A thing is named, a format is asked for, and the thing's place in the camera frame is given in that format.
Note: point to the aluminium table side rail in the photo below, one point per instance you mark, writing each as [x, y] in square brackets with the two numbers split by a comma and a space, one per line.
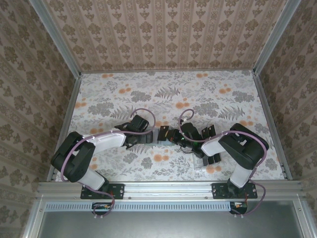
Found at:
[272, 124]
[69, 119]

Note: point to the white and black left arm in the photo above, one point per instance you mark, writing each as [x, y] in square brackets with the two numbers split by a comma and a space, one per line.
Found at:
[106, 141]

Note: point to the aluminium mounting rail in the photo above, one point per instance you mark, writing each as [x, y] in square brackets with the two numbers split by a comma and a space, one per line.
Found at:
[168, 189]

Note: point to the grey metal sheet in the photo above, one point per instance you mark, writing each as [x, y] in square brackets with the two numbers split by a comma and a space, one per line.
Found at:
[161, 225]

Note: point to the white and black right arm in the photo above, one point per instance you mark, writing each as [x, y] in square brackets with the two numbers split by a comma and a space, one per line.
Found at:
[213, 147]

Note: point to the aluminium frame post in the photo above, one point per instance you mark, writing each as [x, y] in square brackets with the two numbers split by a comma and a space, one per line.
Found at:
[57, 39]
[275, 37]

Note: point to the clear acrylic card stand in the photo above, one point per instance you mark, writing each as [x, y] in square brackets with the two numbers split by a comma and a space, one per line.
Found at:
[199, 165]

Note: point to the floral table cover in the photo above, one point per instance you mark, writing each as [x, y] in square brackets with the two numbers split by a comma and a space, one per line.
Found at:
[123, 86]

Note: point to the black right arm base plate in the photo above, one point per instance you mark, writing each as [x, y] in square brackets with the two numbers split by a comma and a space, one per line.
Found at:
[218, 191]

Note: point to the small controller board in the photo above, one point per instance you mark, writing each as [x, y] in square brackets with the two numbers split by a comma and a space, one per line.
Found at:
[101, 207]
[239, 205]

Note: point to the black credit card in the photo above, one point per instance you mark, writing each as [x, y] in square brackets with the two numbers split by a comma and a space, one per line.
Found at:
[206, 161]
[211, 160]
[217, 158]
[205, 132]
[163, 132]
[211, 130]

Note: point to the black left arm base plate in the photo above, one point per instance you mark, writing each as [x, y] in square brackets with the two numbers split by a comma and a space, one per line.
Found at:
[119, 191]

